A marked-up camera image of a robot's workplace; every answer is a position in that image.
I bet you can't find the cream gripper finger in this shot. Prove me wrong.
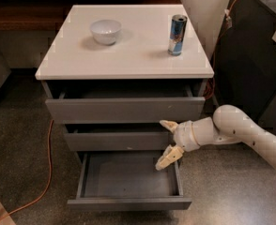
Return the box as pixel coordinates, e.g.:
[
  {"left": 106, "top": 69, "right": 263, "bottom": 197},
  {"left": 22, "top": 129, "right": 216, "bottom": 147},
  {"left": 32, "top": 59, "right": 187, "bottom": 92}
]
[
  {"left": 155, "top": 145, "right": 184, "bottom": 171},
  {"left": 160, "top": 120, "right": 178, "bottom": 133}
]

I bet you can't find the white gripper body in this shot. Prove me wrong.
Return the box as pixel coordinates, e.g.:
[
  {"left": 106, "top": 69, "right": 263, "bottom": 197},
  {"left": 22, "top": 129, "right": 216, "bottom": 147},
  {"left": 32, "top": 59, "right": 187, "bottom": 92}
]
[{"left": 174, "top": 121, "right": 200, "bottom": 152}]

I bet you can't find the grey bottom drawer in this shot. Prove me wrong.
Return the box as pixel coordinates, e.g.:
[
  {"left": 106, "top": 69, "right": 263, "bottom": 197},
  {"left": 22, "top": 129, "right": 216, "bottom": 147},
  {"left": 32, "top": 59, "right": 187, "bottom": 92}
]
[{"left": 68, "top": 151, "right": 191, "bottom": 211}]

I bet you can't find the grey drawer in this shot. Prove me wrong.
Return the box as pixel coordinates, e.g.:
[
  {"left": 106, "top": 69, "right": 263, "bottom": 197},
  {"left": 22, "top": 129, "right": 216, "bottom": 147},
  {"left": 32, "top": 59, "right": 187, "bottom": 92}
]
[
  {"left": 46, "top": 87, "right": 205, "bottom": 124},
  {"left": 68, "top": 151, "right": 191, "bottom": 211},
  {"left": 64, "top": 123, "right": 176, "bottom": 151}
]

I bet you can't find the blue silver redbull can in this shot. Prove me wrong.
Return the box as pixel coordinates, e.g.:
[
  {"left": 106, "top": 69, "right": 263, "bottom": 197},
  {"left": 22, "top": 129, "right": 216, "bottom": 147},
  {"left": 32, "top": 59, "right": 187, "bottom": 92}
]
[{"left": 168, "top": 14, "right": 188, "bottom": 56}]

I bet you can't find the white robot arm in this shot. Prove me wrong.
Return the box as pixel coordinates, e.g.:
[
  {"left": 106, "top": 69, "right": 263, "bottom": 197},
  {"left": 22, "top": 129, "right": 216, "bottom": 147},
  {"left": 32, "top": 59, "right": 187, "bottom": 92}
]
[{"left": 155, "top": 105, "right": 276, "bottom": 171}]

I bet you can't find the grey top drawer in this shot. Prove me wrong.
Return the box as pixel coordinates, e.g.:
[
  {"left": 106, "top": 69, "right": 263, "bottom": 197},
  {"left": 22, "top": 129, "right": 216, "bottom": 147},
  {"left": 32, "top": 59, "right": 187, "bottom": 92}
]
[{"left": 46, "top": 87, "right": 205, "bottom": 124}]

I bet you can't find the grey middle drawer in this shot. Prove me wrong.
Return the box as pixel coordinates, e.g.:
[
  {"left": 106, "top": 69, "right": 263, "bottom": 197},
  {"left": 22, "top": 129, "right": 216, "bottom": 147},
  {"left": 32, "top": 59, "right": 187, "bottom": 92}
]
[{"left": 64, "top": 123, "right": 176, "bottom": 151}]

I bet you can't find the grey cabinet with white top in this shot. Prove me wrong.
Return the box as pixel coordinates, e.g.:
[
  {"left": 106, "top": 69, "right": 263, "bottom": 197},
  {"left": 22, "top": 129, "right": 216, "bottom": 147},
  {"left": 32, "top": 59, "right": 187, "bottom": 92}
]
[{"left": 35, "top": 4, "right": 215, "bottom": 164}]

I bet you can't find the dark grey cabinet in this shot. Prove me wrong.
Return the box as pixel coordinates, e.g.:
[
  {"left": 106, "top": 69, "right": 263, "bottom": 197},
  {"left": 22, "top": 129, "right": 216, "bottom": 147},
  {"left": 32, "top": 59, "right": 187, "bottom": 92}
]
[{"left": 212, "top": 0, "right": 276, "bottom": 134}]

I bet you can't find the white bowl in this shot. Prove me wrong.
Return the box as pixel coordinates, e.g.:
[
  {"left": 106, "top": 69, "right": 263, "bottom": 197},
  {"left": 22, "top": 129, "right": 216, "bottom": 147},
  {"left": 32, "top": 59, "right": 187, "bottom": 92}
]
[{"left": 90, "top": 20, "right": 122, "bottom": 45}]

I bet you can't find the brown wooden counter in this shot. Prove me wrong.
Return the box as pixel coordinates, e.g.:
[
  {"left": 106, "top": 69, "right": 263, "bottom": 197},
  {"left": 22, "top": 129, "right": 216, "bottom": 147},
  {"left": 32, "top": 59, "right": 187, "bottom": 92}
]
[{"left": 0, "top": 0, "right": 181, "bottom": 31}]

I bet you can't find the orange extension cable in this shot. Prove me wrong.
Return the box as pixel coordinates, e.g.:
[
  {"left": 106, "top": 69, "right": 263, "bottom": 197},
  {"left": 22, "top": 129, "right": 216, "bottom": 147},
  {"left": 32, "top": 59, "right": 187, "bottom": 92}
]
[{"left": 0, "top": 0, "right": 276, "bottom": 225}]

